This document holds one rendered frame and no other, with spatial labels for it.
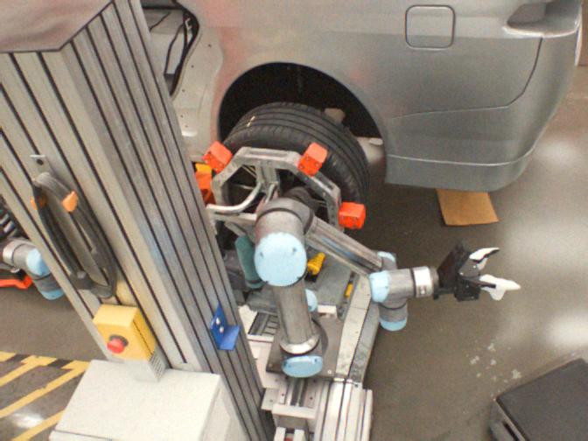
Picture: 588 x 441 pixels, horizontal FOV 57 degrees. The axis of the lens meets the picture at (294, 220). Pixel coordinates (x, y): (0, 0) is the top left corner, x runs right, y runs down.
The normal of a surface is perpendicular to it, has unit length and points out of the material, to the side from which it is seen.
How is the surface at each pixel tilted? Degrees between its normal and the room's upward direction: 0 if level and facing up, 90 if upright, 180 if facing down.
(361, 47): 90
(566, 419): 0
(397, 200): 0
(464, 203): 1
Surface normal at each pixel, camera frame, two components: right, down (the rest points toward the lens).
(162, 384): -0.13, -0.73
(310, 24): -0.33, 0.67
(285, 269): 0.03, 0.57
